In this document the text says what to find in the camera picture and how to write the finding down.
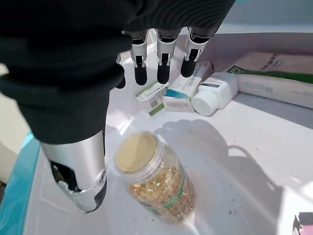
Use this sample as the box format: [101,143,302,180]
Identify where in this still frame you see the clear bottle yellow capsules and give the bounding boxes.
[114,131,198,223]

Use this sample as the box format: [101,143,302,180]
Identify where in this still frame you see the large beige green box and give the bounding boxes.
[226,51,313,110]

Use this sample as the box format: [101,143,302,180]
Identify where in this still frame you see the green white medicine box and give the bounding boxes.
[135,82,170,118]

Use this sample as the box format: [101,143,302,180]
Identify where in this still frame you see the large blue-handled cart drawer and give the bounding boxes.
[0,24,313,235]

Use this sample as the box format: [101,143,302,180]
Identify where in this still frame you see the pink medicine box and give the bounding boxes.
[292,211,313,235]

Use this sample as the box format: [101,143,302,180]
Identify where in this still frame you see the white pill bottle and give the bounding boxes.
[190,72,239,117]

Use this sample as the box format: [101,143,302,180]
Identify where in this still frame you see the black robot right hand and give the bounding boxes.
[0,0,235,213]

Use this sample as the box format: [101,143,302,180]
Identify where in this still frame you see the teal white medicine box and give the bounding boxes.
[162,73,203,114]

